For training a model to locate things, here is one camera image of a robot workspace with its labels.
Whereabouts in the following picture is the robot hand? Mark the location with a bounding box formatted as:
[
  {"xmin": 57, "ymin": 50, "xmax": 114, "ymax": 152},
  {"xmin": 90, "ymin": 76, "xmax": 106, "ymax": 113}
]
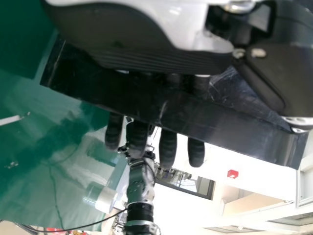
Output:
[{"xmin": 41, "ymin": 0, "xmax": 313, "ymax": 169}]

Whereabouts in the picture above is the thin black cable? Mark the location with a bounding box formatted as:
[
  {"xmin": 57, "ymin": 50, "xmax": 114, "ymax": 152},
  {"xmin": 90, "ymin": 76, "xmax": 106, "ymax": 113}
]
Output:
[{"xmin": 19, "ymin": 207, "xmax": 129, "ymax": 233}]

